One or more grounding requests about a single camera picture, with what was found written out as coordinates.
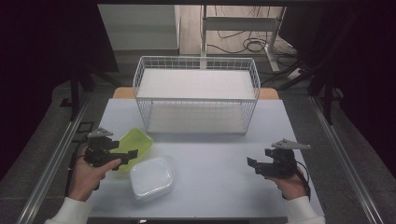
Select aluminium rail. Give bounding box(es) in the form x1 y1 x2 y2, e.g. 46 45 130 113
308 95 386 224
15 92 92 224

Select white power strip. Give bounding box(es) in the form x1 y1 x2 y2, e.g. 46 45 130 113
286 67 304 81

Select green plastic container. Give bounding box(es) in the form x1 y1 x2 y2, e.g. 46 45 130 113
109 127 154 173

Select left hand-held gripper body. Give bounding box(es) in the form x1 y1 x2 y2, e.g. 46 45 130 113
83 128 121 168

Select dark curtain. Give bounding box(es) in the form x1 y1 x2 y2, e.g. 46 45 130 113
278 5 396 179
0 0 120 182

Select white metal desk frame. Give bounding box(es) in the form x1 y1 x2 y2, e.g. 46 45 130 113
200 4 288 73

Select white cabinet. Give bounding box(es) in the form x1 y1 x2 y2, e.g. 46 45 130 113
97 4 182 57

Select tan wooden board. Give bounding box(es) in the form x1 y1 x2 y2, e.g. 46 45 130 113
112 87 280 101

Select hand-held gripper black cable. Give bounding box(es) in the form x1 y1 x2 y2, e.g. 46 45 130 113
64 141 92 198
281 160 313 201

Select person's left hand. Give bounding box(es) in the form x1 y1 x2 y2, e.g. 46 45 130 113
67 157 122 203

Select left hand-held gripper black cable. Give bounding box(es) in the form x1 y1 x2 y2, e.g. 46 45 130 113
64 141 92 198

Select black cables on floor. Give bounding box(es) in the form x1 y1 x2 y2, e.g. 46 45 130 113
206 5 301 68

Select person's right hand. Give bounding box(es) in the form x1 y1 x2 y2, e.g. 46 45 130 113
265 167 309 201

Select right hand-held gripper black cable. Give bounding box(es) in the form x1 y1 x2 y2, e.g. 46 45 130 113
281 160 313 201

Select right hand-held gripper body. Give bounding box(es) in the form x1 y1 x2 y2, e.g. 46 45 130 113
255 138 312 180

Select white wire basket rack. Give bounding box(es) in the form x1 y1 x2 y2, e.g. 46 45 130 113
133 55 262 136

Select black metal stand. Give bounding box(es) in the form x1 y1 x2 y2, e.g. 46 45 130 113
261 12 360 126
59 60 123 123

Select white translucent plastic container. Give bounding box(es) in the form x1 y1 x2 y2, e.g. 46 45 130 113
129 156 175 202

